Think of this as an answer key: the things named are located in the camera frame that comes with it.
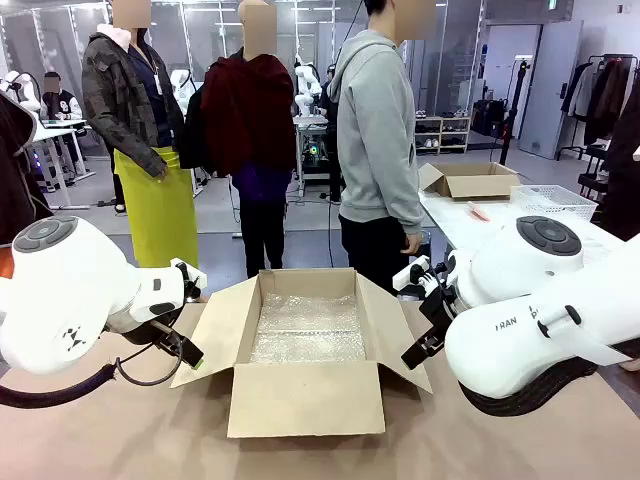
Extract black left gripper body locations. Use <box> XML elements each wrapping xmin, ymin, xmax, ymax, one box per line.
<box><xmin>144</xmin><ymin>317</ymin><xmax>187</xmax><ymax>355</ymax></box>

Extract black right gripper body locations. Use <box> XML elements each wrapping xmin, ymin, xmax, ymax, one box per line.
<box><xmin>418</xmin><ymin>287</ymin><xmax>459</xmax><ymax>346</ymax></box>

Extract person's right forearm grey sleeve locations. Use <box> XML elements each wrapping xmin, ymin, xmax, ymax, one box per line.
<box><xmin>384</xmin><ymin>164</ymin><xmax>426</xmax><ymax>236</ymax></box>

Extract white side table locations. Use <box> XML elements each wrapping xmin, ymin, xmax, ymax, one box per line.
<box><xmin>417</xmin><ymin>189</ymin><xmax>626</xmax><ymax>274</ymax></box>

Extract bubble wrap sheet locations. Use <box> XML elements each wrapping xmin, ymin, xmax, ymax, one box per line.
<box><xmin>248</xmin><ymin>292</ymin><xmax>368</xmax><ymax>365</ymax></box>

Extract small open cardboard box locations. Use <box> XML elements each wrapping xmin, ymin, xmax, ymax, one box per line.
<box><xmin>418</xmin><ymin>161</ymin><xmax>524</xmax><ymax>201</ymax></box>

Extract white plastic mesh basket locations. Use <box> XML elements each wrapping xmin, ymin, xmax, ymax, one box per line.
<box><xmin>509</xmin><ymin>184</ymin><xmax>599</xmax><ymax>224</ymax></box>

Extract wooden shoe rack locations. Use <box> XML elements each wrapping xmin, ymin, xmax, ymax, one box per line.
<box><xmin>414</xmin><ymin>115</ymin><xmax>471</xmax><ymax>154</ymax></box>

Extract person in grey hoodie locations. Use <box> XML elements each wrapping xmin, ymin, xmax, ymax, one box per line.
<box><xmin>327</xmin><ymin>0</ymin><xmax>426</xmax><ymax>296</ymax></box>

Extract black bags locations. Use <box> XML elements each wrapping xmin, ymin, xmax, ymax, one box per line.
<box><xmin>472</xmin><ymin>98</ymin><xmax>509</xmax><ymax>139</ymax></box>

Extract black tripod stand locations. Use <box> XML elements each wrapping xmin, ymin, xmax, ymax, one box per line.
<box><xmin>499</xmin><ymin>57</ymin><xmax>532</xmax><ymax>166</ymax></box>

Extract dark jacket with grey trim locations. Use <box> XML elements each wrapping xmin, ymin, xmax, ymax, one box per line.
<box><xmin>0</xmin><ymin>89</ymin><xmax>54</xmax><ymax>246</ymax></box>

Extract figure in dark clothes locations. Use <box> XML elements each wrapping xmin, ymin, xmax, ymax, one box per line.
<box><xmin>597</xmin><ymin>99</ymin><xmax>640</xmax><ymax>241</ymax></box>

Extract person in black clothes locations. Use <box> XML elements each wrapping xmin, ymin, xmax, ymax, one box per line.
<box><xmin>317</xmin><ymin>64</ymin><xmax>344</xmax><ymax>204</ymax></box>

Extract mannequin in dark red jacket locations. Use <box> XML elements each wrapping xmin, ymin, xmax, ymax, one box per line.
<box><xmin>178</xmin><ymin>0</ymin><xmax>297</xmax><ymax>280</ymax></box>

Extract white office desk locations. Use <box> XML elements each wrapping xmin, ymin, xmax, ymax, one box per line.
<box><xmin>32</xmin><ymin>118</ymin><xmax>96</xmax><ymax>210</ymax></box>

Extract mannequin in camouflage jacket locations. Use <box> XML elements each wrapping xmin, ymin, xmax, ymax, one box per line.
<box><xmin>81</xmin><ymin>0</ymin><xmax>186</xmax><ymax>181</ymax></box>

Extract grey partition panel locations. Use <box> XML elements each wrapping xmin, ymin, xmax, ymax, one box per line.
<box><xmin>517</xmin><ymin>19</ymin><xmax>585</xmax><ymax>160</ymax></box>

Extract seated person in varsity jacket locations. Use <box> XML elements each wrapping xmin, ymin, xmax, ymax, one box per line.
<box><xmin>39</xmin><ymin>71</ymin><xmax>84</xmax><ymax>121</ymax></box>

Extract black clothes rack with garments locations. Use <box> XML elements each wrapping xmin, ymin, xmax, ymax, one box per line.
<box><xmin>557</xmin><ymin>53</ymin><xmax>639</xmax><ymax>161</ymax></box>

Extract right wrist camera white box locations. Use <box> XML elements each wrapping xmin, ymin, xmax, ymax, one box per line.
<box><xmin>392</xmin><ymin>254</ymin><xmax>449</xmax><ymax>301</ymax></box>

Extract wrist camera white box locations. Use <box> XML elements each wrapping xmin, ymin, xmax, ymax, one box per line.
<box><xmin>169</xmin><ymin>257</ymin><xmax>208</xmax><ymax>304</ymax></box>
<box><xmin>392</xmin><ymin>254</ymin><xmax>449</xmax><ymax>301</ymax></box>

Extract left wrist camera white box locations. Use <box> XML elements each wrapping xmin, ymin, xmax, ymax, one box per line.
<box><xmin>169</xmin><ymin>257</ymin><xmax>208</xmax><ymax>304</ymax></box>

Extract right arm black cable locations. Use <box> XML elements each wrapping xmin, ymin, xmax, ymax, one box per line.
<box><xmin>457</xmin><ymin>357</ymin><xmax>599</xmax><ymax>419</ymax></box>

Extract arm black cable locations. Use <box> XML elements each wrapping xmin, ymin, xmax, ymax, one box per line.
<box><xmin>0</xmin><ymin>344</ymin><xmax>187</xmax><ymax>409</ymax></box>
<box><xmin>457</xmin><ymin>357</ymin><xmax>599</xmax><ymax>419</ymax></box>

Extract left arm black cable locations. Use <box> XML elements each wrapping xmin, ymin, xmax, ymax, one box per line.
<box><xmin>0</xmin><ymin>344</ymin><xmax>187</xmax><ymax>409</ymax></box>

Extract metal frame robot stand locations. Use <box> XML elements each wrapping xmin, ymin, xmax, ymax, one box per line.
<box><xmin>293</xmin><ymin>115</ymin><xmax>332</xmax><ymax>197</ymax></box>

